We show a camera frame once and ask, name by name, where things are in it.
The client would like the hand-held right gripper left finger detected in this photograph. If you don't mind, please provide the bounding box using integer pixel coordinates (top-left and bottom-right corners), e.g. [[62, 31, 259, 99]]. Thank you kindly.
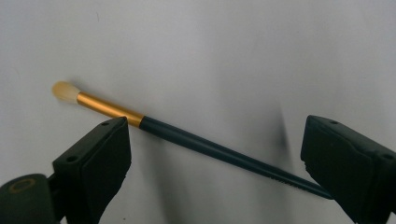
[[51, 116, 133, 224]]

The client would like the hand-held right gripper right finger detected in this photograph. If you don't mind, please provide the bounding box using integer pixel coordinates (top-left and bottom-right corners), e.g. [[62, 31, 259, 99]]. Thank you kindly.
[[300, 115, 396, 224]]

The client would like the black gold makeup brush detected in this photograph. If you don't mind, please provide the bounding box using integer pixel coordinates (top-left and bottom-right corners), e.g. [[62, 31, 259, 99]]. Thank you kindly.
[[51, 80, 334, 200]]

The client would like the white paper sheet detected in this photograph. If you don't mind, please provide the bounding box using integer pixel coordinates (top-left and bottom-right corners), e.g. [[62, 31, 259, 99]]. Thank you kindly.
[[0, 0, 396, 224]]

